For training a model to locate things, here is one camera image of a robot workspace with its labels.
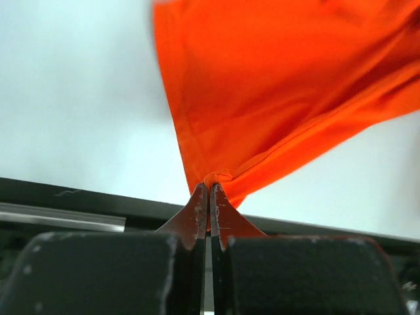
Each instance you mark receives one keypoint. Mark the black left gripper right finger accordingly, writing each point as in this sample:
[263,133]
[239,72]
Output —
[258,274]

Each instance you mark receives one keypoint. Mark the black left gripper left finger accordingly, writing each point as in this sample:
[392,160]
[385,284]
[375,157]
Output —
[159,272]

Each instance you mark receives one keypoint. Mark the orange t shirt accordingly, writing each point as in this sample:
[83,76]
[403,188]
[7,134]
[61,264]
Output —
[257,89]

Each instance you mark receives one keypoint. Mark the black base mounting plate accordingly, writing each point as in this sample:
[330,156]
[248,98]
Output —
[152,214]

